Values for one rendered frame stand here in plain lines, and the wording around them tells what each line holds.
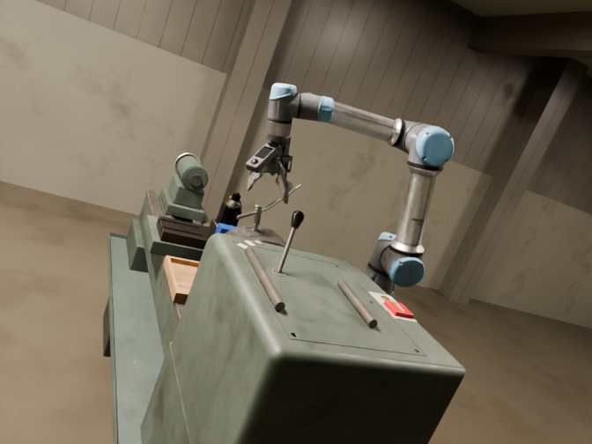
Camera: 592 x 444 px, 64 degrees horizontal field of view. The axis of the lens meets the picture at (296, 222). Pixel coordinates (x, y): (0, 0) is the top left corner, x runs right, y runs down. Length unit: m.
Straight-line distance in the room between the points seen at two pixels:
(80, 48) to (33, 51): 0.37
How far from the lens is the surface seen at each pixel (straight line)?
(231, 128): 4.62
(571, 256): 7.76
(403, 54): 5.41
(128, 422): 1.73
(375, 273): 1.78
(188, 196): 2.59
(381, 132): 1.65
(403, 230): 1.62
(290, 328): 0.96
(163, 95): 4.78
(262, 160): 1.43
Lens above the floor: 1.68
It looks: 14 degrees down
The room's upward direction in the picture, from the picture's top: 21 degrees clockwise
